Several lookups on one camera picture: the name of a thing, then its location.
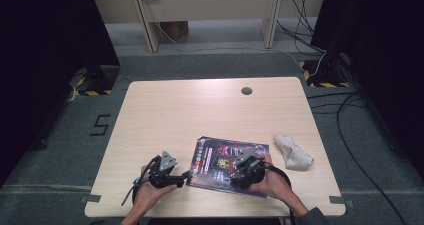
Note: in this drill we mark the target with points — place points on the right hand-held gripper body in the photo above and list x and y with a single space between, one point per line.
250 175

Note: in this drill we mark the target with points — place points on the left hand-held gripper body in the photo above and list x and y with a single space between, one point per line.
163 178

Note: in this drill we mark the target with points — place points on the red cover magazine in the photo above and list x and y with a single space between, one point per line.
213 165

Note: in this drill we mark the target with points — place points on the beige cloth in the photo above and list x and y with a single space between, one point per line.
295 155

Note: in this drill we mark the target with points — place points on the person's left hand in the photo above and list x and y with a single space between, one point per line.
148 196

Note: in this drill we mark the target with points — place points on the person's right hand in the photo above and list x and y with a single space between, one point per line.
275 185

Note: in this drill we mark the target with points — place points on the grey tape strip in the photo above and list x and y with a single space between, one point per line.
340 201
90 198

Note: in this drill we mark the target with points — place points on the black yellow striped stand base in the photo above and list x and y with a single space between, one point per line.
321 76
100 80

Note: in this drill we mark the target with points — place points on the brown cardboard box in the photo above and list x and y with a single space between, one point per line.
175 30

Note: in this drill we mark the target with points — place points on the black curtain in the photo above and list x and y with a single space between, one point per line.
383 51
43 68

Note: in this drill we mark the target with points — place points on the beige wooden desk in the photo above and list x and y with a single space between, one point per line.
213 6

